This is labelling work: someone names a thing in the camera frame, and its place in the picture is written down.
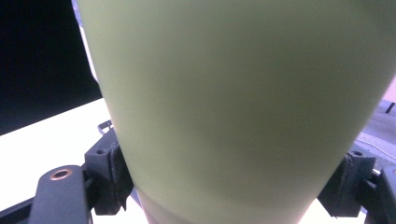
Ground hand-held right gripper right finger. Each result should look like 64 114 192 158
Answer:
317 150 378 218

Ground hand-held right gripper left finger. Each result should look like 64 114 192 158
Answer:
83 125 135 217

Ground green bottle with white cap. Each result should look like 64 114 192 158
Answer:
76 0 396 224

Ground black curtain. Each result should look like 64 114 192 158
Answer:
0 0 104 137

